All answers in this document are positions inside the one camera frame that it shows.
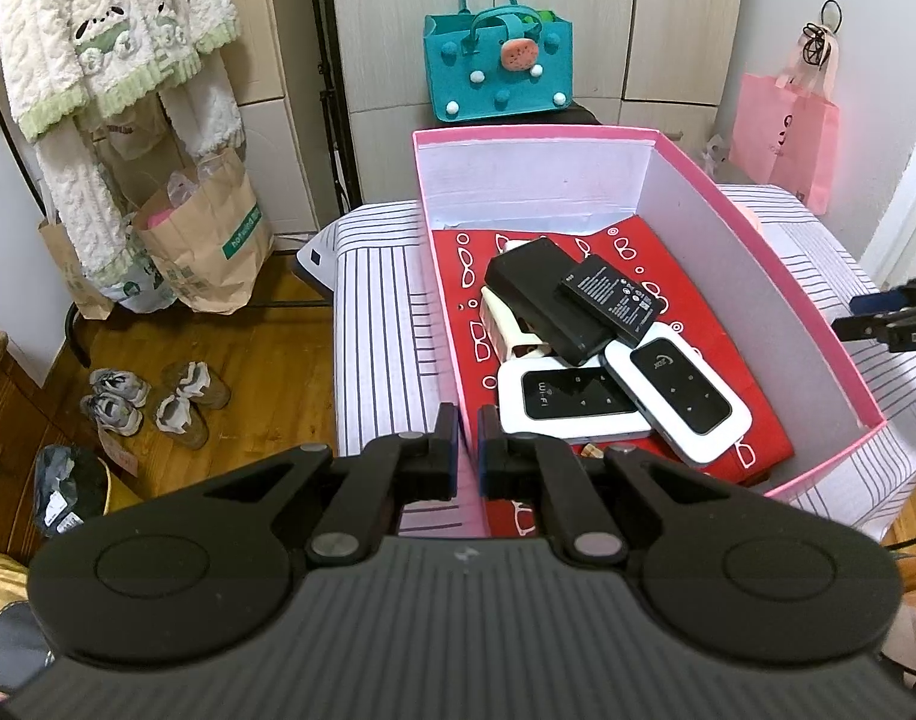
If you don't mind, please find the white black wifi router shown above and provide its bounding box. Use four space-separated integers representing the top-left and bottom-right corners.
497 356 651 444

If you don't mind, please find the cream hair claw clip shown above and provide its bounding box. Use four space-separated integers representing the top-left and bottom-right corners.
479 288 551 362

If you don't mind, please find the black power bank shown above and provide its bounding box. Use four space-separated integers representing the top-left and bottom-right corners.
485 238 614 366

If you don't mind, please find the white device with black screen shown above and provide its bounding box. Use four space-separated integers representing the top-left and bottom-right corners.
601 322 752 468

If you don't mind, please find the black battery pack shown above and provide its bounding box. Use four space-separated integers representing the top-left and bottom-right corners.
558 255 659 348

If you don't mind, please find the pink cardboard storage box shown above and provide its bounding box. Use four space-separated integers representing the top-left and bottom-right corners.
412 125 885 497

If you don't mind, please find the pink star hair clip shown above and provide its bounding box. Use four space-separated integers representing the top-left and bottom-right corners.
501 239 536 254

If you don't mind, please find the red patterned bag in box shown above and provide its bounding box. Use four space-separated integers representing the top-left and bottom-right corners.
430 213 797 540

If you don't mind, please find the pink paper shopping bag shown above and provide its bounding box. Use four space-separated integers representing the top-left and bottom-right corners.
729 73 840 216

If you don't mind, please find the brown paper bag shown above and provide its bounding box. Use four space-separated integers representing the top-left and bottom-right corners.
133 148 274 316

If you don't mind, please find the yellow waste bin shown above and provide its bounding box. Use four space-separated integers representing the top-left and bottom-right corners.
33 444 142 538

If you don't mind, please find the black suitcase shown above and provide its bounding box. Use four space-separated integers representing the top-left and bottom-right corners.
442 103 599 127

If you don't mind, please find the beige wardrobe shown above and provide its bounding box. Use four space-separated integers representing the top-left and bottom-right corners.
223 0 741 241

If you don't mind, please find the teal felt handbag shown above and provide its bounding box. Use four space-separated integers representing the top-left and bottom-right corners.
424 0 573 122

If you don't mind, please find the black clothes rack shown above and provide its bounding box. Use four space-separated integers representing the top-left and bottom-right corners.
311 0 364 215

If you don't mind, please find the cream knitted panda cardigan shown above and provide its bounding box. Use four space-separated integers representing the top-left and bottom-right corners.
0 0 245 284

